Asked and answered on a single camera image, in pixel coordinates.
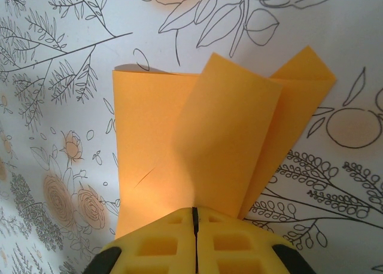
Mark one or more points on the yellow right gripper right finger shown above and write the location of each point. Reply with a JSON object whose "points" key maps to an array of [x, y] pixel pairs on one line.
{"points": [[239, 250]]}

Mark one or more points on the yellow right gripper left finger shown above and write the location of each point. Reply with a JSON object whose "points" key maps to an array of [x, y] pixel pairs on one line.
{"points": [[155, 250]]}

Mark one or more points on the orange cloth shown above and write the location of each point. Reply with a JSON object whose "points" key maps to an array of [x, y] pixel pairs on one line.
{"points": [[155, 121]]}

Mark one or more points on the floral printed table cover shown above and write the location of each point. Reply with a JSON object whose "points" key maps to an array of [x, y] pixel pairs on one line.
{"points": [[60, 76]]}

